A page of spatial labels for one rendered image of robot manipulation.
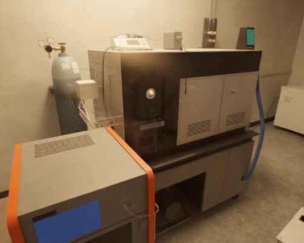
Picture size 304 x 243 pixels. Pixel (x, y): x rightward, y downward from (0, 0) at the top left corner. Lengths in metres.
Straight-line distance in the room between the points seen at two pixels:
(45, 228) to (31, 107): 1.74
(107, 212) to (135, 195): 0.09
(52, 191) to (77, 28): 1.80
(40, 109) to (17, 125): 0.25
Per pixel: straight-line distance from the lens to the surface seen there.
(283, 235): 1.16
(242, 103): 1.83
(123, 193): 0.60
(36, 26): 2.17
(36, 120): 2.27
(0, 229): 1.22
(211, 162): 1.69
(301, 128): 4.20
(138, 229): 0.73
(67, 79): 1.82
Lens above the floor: 1.48
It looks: 21 degrees down
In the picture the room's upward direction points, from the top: straight up
